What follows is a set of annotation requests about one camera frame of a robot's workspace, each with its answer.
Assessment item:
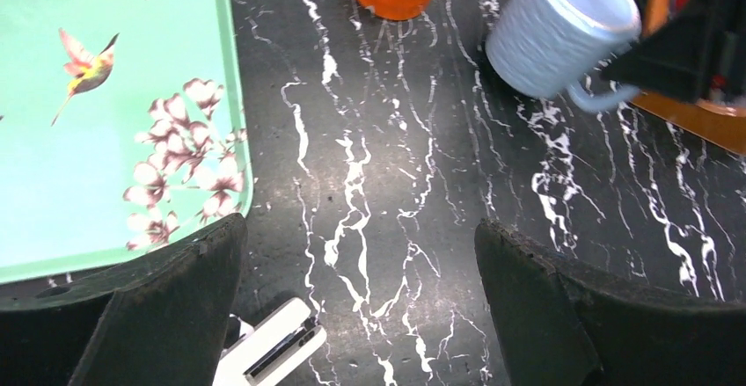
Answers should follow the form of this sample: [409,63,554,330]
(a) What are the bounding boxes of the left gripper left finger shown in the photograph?
[1,214,248,385]

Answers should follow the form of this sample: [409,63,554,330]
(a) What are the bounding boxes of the orange wooden dish rack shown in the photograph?
[632,0,745,156]

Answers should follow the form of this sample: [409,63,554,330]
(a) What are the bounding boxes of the white black small device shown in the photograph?
[213,297,327,386]

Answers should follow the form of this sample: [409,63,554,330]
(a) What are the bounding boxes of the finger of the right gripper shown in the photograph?
[602,0,735,104]

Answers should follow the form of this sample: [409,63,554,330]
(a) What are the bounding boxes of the light blue upside-down mug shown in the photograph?
[485,0,641,113]

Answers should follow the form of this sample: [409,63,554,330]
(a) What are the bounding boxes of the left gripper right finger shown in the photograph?
[474,219,745,385]

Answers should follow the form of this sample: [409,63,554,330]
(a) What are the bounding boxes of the green floral serving tray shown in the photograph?
[1,0,253,283]

